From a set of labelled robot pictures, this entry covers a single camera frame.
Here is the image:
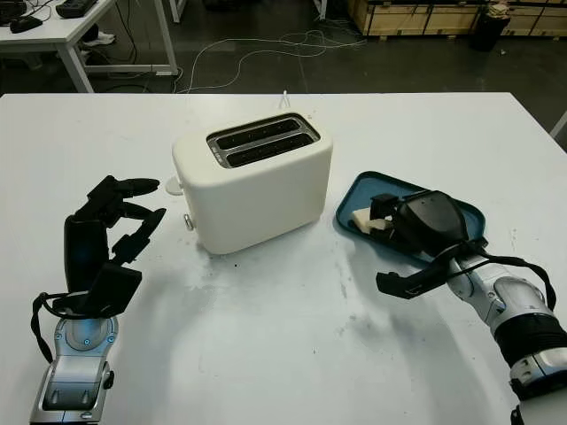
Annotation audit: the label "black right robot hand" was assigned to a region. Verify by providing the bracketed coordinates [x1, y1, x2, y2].
[369, 189, 466, 262]

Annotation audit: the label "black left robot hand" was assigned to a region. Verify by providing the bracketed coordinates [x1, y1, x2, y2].
[63, 175, 167, 296]

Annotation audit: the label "slice of white bread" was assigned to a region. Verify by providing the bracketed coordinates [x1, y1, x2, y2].
[351, 206, 395, 236]

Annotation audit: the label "blue plastic tray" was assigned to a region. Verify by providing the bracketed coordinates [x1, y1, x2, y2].
[334, 171, 485, 267]

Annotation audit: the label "cream white two-slot toaster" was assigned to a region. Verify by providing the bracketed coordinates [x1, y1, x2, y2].
[171, 112, 334, 256]

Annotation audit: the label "stacked wooden crates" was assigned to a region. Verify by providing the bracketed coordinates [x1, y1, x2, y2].
[347, 0, 567, 39]

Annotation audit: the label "white shoes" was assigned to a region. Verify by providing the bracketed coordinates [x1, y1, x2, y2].
[82, 30, 116, 47]

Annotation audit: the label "white office desk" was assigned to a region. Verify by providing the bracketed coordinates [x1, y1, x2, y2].
[0, 0, 178, 94]

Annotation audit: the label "black desktop device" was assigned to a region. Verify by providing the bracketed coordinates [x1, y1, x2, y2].
[56, 0, 98, 19]

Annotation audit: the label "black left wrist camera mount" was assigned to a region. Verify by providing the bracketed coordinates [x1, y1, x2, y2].
[51, 261, 144, 319]

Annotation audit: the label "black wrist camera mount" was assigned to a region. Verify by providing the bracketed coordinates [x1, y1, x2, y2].
[51, 261, 144, 319]
[375, 241, 488, 302]

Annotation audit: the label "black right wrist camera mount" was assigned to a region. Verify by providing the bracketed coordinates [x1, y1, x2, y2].
[375, 241, 488, 302]

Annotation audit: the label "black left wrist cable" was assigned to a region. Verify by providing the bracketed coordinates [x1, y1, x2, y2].
[30, 290, 67, 362]

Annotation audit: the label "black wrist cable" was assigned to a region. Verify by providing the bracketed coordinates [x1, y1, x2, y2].
[30, 290, 67, 362]
[442, 241, 557, 311]

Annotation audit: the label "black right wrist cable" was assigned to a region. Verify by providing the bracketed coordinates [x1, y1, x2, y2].
[442, 241, 557, 311]

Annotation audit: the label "white furniture frame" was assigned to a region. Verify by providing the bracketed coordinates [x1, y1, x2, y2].
[551, 110, 567, 154]

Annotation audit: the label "long white looped cable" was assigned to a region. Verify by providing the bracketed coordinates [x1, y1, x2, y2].
[179, 28, 369, 94]

